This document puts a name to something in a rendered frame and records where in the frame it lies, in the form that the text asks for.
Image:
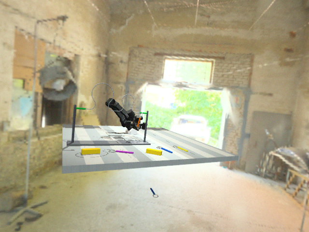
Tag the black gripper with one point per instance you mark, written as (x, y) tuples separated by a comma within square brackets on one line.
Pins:
[(134, 125)]

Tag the yellow rectangular block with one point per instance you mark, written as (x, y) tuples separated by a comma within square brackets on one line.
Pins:
[(90, 151), (153, 151)]

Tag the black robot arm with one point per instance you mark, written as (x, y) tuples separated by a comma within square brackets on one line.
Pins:
[(121, 113)]

